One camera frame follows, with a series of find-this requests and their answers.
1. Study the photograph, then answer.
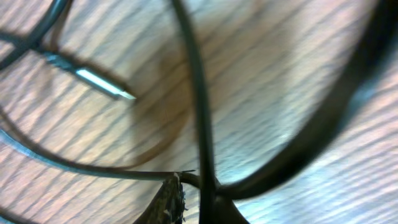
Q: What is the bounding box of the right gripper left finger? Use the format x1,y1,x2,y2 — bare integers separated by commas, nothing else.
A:
133,173,185,224

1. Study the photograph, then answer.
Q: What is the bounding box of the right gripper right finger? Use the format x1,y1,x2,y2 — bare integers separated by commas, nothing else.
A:
214,186,249,224

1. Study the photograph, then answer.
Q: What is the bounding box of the thick black USB cable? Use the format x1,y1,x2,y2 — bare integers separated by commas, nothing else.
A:
0,0,398,224

